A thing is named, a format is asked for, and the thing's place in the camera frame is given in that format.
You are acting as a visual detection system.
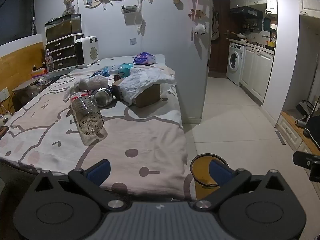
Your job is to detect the glass fish tank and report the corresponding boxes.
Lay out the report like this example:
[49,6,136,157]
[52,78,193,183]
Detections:
[45,14,83,43]

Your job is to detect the dark drawer cabinet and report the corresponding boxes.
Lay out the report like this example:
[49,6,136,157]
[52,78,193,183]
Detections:
[45,33,84,71]

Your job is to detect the yellow trash bin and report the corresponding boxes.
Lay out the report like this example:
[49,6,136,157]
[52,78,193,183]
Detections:
[189,154,229,202]

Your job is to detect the printed blanket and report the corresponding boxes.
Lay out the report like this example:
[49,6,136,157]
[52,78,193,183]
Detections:
[0,61,197,202]

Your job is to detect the blue clear plastic bag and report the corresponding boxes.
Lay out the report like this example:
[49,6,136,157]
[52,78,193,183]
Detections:
[94,63,133,78]

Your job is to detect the dried flower vase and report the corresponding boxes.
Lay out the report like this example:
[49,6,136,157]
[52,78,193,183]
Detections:
[62,0,76,15]

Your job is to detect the purple snack bag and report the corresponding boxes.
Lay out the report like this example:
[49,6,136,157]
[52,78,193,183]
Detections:
[133,52,157,65]

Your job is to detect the pink box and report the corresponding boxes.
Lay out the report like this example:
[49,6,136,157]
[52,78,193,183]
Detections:
[31,65,48,77]

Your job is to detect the dark window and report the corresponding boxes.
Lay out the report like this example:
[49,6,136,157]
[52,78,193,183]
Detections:
[0,0,37,45]

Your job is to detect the hanging shoulder bag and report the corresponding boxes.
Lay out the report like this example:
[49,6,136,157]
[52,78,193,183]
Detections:
[211,5,220,40]

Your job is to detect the white washing machine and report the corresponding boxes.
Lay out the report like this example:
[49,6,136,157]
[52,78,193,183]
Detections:
[226,42,245,86]

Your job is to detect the black range hood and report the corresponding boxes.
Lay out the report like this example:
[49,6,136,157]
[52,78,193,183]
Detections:
[230,6,263,18]

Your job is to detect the clear plastic bottle with grains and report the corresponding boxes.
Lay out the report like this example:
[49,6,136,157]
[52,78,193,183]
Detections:
[69,92,104,135]

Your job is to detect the low white cabinet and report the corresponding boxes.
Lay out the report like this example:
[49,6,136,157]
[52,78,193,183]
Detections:
[275,111,320,155]

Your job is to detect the white space heater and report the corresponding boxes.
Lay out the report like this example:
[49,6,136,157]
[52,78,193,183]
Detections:
[74,36,99,68]

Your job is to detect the white bed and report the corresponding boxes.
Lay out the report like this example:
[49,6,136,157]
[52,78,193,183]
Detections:
[67,54,183,125]

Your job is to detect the brown wooden door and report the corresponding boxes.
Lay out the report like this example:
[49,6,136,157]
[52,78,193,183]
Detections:
[209,0,232,72]

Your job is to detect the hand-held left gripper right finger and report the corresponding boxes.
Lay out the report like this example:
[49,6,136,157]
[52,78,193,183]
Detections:
[195,160,290,209]

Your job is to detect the white plastic bag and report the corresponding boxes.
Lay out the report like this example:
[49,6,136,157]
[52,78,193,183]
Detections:
[64,76,109,102]

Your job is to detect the brown cardboard box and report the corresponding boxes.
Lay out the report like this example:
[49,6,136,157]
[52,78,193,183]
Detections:
[112,78,161,108]

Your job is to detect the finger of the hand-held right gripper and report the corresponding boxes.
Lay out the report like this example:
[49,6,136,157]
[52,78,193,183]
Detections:
[293,151,320,168]

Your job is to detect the black tote bag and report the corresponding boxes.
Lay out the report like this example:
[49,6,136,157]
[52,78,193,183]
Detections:
[305,100,320,140]

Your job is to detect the blue crushed soda can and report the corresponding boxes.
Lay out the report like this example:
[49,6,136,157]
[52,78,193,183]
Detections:
[91,88,114,108]

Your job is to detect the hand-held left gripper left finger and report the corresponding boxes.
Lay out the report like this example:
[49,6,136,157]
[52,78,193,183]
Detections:
[32,159,125,211]

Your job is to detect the white lower kitchen cabinets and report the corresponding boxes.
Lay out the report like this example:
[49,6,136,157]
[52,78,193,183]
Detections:
[240,46,274,103]

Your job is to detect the plastic water bottle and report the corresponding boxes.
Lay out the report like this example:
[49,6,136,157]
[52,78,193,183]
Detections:
[44,49,55,72]

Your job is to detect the hanging string ornament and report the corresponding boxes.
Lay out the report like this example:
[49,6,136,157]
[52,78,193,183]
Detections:
[137,20,147,36]

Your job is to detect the wall socket on wood panel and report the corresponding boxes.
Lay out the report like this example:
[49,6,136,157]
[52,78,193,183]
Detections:
[0,87,10,103]

